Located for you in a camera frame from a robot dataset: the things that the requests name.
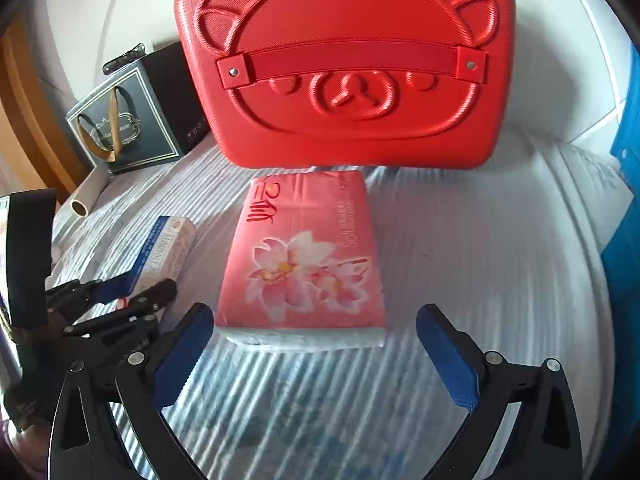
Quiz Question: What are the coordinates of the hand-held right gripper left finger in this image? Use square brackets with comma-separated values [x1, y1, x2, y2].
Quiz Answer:
[48, 302, 216, 480]

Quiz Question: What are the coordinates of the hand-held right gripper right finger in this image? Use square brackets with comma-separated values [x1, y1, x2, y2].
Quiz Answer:
[416, 304, 583, 480]

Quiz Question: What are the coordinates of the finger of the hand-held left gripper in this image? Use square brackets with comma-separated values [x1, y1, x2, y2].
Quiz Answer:
[45, 260, 146, 308]
[59, 279, 179, 341]

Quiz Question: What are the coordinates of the white blue medicine box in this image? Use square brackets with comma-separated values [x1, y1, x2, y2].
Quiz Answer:
[120, 216, 197, 306]

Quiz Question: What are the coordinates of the pink floral tissue pack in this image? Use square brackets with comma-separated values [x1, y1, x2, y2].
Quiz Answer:
[214, 170, 390, 352]

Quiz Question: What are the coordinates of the blue plastic crate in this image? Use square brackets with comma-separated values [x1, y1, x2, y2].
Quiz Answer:
[600, 95, 640, 361]

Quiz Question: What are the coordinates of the white paper roll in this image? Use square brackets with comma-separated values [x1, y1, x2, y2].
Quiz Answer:
[69, 169, 111, 217]

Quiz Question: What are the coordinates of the striped bed sheet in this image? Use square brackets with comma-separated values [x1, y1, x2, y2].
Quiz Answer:
[0, 135, 640, 480]

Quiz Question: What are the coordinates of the black gift box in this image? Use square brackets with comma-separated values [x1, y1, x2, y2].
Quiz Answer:
[66, 41, 213, 176]

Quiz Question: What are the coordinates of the red bear suitcase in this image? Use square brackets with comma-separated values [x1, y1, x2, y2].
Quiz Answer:
[175, 0, 516, 172]

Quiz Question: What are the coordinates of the wooden frame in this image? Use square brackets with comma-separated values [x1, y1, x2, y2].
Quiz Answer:
[0, 15, 83, 201]

